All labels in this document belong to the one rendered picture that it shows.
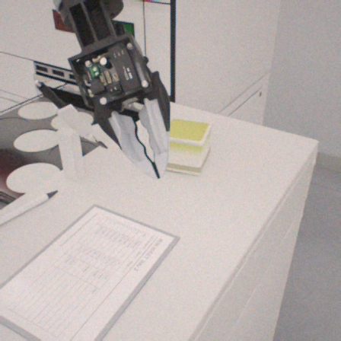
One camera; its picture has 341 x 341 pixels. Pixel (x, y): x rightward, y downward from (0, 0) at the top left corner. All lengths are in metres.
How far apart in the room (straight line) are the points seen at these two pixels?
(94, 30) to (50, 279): 0.29
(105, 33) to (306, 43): 1.96
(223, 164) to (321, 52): 1.70
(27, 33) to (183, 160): 0.68
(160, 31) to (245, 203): 0.44
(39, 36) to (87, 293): 0.81
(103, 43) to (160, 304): 0.29
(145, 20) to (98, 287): 0.60
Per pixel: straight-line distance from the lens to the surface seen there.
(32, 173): 0.83
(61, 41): 1.11
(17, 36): 1.24
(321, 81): 2.39
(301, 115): 2.49
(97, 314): 0.47
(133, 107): 0.99
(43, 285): 0.51
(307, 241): 2.03
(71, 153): 0.64
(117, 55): 0.43
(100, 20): 0.46
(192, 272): 0.51
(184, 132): 0.65
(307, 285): 1.84
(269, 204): 0.62
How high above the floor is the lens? 1.35
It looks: 34 degrees down
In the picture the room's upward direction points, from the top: straight up
